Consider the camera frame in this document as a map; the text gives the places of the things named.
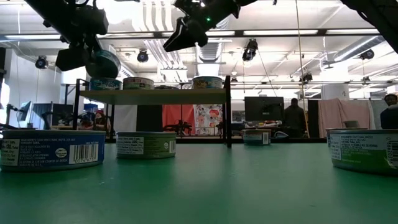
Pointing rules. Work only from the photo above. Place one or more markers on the black monitor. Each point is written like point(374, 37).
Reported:
point(264, 109)

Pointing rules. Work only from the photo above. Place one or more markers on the wooden shelf black legs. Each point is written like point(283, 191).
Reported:
point(161, 96)

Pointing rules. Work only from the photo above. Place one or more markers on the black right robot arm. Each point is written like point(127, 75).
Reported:
point(379, 18)

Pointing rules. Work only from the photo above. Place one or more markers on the white cloth panel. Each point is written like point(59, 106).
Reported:
point(124, 118)

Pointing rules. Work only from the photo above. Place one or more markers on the white ceiling air vent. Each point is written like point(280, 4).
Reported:
point(210, 51)

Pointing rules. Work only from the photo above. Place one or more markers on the black ceiling light rail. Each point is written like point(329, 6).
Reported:
point(280, 32)

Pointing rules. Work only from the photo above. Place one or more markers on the dark blue partition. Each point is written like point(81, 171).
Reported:
point(53, 113)

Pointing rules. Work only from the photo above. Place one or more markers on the white round column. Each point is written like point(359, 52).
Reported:
point(335, 91)

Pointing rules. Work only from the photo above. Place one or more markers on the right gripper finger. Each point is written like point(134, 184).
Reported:
point(185, 35)

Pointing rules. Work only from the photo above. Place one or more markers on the blue label tuna can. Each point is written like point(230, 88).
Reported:
point(51, 151)

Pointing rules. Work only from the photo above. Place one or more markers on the black cloth panel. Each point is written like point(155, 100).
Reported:
point(149, 118)

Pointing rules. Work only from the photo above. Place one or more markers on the green table mat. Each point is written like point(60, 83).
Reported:
point(199, 186)

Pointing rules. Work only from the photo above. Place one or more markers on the grey ceiling air duct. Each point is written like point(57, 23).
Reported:
point(357, 48)

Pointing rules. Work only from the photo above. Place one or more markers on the silver-lid seafood can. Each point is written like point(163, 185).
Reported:
point(138, 83)

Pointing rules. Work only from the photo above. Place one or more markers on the black ceiling spotlight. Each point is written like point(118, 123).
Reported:
point(306, 77)
point(142, 56)
point(41, 62)
point(367, 54)
point(249, 49)

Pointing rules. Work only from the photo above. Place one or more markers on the pink curtain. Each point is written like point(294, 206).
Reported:
point(342, 112)

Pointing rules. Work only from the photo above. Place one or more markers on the small tilted monitor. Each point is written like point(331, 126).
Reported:
point(24, 110)

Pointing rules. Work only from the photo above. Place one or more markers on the colourful cartoon poster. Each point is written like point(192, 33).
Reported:
point(208, 119)

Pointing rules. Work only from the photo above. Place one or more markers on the person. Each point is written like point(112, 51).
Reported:
point(390, 113)
point(293, 116)
point(100, 119)

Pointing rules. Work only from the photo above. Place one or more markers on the silver can teal yellow label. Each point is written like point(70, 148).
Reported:
point(207, 82)

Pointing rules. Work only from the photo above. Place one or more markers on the large green can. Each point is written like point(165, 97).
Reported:
point(367, 152)

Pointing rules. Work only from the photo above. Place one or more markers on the red cloth panel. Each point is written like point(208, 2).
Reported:
point(177, 116)

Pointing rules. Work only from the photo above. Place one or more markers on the silver can green label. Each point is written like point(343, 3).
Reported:
point(146, 145)

